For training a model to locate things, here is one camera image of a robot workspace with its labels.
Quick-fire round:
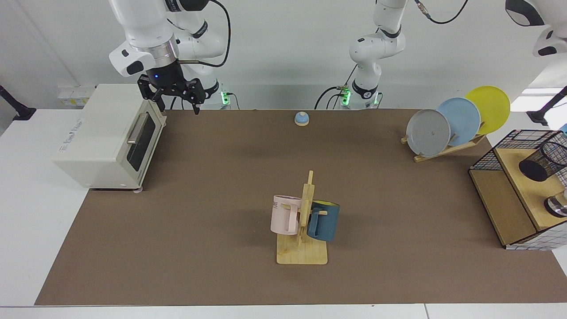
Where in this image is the black mesh pen holder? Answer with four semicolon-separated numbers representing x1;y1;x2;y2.
518;141;567;183

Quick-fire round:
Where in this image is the pale toaster oven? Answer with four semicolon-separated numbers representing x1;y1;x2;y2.
52;83;168;192

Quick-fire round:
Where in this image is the white power strip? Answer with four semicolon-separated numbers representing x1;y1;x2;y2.
57;85;97;108

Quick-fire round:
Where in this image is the pink mug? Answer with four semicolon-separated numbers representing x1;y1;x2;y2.
270;195;303;236

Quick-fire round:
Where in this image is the black clamp stand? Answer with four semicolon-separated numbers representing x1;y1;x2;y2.
526;86;567;126
0;85;37;121

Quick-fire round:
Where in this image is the brown table cloth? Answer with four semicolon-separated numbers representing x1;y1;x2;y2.
35;109;567;307

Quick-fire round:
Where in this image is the dark teal mug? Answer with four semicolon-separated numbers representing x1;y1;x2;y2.
306;200;341;242

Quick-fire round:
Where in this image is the wooden cup stand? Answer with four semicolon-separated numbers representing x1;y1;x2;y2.
276;170;329;266

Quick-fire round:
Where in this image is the grey plate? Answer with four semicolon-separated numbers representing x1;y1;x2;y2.
406;109;451;158

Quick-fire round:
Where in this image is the wooden plate rack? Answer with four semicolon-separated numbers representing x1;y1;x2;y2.
400;134;487;163

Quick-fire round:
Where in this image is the light blue plate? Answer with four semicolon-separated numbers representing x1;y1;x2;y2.
436;97;482;147

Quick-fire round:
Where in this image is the yellow plate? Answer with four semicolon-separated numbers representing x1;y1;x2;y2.
465;85;511;136

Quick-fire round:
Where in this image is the white tiled board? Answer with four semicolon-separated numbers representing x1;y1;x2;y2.
505;220;567;252

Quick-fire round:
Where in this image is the glass lid with silver rim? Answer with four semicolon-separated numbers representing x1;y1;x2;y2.
544;190;567;218

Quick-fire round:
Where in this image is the wire basket with wooden floor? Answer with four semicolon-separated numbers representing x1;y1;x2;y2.
468;129;567;249

